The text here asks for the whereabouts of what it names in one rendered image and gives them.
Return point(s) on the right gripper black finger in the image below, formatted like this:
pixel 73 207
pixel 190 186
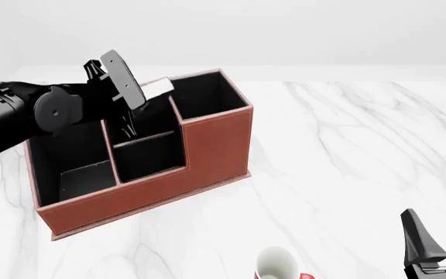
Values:
pixel 420 238

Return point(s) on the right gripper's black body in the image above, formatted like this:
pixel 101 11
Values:
pixel 438 271

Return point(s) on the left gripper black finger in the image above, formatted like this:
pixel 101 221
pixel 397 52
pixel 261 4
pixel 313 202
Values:
pixel 125 126
pixel 132 128

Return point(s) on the book with white pages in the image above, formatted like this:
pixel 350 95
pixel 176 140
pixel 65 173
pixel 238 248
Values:
pixel 158 88

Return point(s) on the black and grey left robot arm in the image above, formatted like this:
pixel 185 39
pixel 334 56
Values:
pixel 10 113

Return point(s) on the red-brown desk caddy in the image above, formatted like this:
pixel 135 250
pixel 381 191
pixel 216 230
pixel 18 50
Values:
pixel 215 145

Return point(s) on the grey plate on black stalk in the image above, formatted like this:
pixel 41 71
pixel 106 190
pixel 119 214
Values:
pixel 123 80

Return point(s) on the red and white mug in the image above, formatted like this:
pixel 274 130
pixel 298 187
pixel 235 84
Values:
pixel 276 263

